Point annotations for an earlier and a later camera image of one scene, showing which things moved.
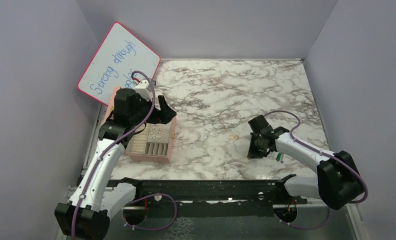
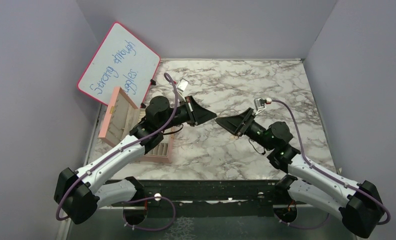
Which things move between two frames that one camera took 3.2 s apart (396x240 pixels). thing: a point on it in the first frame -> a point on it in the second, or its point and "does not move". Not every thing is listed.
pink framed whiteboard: x=120 y=54 does not move
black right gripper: x=252 y=152 -> x=233 y=123
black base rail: x=211 y=198 does not move
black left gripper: x=166 y=113 -> x=197 y=114
